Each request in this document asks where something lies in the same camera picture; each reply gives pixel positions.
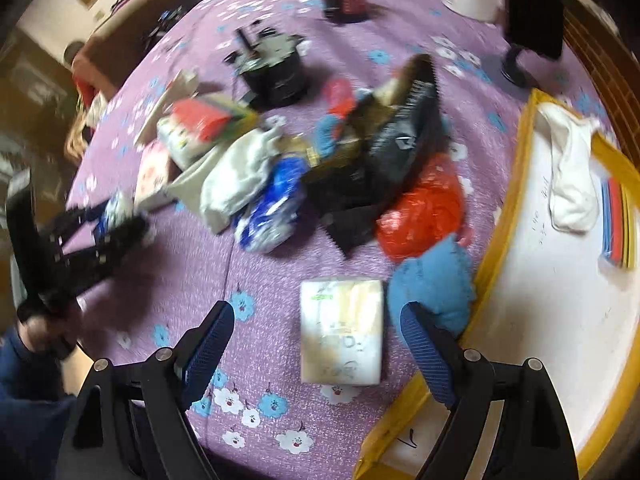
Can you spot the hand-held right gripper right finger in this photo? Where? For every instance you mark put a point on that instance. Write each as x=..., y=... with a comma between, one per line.
x=425, y=355

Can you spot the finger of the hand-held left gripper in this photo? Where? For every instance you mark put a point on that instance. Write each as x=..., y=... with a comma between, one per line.
x=75, y=222
x=110, y=245

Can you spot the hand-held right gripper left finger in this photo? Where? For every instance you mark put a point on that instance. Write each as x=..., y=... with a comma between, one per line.
x=212, y=350

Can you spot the blue white plastic bag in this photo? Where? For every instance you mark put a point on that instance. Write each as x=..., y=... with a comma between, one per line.
x=272, y=200
x=114, y=212

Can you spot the blue fluffy cloth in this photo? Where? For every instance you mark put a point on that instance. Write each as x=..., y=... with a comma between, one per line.
x=440, y=280
x=327, y=132

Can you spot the white tissue pack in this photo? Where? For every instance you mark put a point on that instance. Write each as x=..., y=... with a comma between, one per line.
x=342, y=330

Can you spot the lemon print tissue pack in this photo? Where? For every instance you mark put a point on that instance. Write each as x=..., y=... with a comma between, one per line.
x=175, y=142

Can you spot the yellow storage box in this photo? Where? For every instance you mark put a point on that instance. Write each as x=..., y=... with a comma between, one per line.
x=540, y=280

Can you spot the white sock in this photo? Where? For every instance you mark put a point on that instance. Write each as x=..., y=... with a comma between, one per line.
x=240, y=175
x=570, y=185

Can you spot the person's left hand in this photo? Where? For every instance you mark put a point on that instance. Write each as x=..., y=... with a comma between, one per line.
x=37, y=332

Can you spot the pink white packet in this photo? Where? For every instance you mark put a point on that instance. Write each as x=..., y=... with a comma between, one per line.
x=150, y=170

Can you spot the purple floral tablecloth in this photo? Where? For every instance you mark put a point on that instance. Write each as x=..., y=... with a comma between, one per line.
x=280, y=270

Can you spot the dark cloth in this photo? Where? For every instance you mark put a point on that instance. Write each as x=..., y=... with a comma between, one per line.
x=352, y=230

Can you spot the red plastic bag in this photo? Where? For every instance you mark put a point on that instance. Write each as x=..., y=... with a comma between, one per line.
x=425, y=210

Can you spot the white card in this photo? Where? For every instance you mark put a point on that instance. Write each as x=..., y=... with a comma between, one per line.
x=167, y=97

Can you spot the multicolour sponge stack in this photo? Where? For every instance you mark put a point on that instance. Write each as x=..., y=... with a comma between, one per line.
x=615, y=225
x=205, y=115

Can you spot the brown armchair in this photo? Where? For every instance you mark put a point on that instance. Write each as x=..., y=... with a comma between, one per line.
x=130, y=30

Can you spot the gold black snack bag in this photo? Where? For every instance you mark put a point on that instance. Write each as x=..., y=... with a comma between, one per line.
x=345, y=170

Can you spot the black plastic bag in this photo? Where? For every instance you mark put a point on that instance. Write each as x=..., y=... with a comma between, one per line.
x=405, y=135

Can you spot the red cloth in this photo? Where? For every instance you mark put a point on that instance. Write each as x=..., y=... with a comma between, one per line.
x=341, y=96

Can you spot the black phone stand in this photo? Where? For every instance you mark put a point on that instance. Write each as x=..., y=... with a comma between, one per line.
x=530, y=10

